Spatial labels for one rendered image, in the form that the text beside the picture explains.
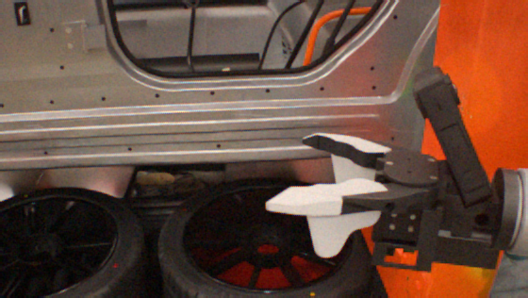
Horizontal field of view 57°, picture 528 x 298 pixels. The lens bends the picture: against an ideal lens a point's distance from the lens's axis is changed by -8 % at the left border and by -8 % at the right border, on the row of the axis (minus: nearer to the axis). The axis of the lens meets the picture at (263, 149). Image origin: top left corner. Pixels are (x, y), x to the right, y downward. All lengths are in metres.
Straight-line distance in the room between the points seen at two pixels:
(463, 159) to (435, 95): 0.06
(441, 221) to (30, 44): 1.14
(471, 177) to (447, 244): 0.07
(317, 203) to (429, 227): 0.10
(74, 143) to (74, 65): 0.22
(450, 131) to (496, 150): 0.55
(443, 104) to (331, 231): 0.13
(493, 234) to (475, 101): 0.46
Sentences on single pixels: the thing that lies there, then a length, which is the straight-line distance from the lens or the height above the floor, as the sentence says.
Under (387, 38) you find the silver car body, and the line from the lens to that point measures 1.40.
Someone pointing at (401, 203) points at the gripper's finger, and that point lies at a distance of 0.40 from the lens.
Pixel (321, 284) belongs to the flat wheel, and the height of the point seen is 0.50.
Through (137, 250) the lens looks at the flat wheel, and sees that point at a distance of 1.55.
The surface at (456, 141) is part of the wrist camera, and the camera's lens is 0.42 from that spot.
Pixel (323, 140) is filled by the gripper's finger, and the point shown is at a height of 1.23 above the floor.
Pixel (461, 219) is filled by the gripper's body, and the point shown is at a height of 1.21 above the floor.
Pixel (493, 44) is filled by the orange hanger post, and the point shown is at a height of 1.24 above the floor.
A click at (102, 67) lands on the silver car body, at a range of 1.37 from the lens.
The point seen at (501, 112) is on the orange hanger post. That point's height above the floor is 1.12.
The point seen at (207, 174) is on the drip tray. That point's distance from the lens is 2.83.
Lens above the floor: 1.46
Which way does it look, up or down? 29 degrees down
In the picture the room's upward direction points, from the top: straight up
